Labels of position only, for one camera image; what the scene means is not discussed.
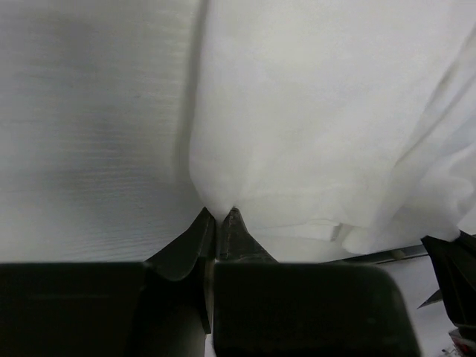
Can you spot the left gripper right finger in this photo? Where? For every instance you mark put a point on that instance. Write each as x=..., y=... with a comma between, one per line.
x=265, y=308

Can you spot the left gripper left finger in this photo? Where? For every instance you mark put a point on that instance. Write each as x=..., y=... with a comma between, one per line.
x=155, y=307

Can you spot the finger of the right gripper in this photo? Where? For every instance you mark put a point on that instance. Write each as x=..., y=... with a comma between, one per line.
x=454, y=268

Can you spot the white printed t shirt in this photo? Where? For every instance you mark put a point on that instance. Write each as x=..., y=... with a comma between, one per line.
x=317, y=115

